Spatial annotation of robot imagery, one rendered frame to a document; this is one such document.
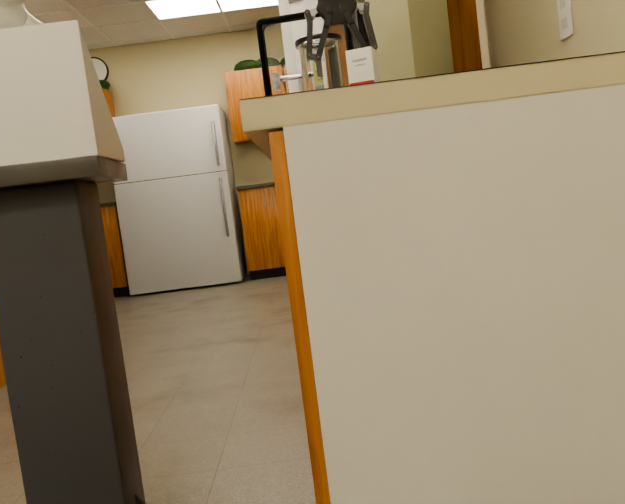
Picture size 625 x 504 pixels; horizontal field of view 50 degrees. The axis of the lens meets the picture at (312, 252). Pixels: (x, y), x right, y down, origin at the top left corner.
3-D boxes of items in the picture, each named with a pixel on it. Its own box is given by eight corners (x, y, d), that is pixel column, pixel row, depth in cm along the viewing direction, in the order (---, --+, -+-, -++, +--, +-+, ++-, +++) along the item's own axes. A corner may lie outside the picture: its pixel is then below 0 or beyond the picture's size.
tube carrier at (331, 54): (349, 131, 163) (338, 41, 161) (355, 126, 153) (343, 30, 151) (305, 136, 163) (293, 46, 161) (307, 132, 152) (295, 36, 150)
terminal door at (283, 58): (364, 131, 216) (349, 4, 213) (271, 144, 220) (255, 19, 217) (364, 131, 217) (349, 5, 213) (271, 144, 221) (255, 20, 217)
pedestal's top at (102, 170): (-73, 196, 127) (-77, 174, 127) (-10, 197, 159) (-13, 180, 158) (99, 175, 130) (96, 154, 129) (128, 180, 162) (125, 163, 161)
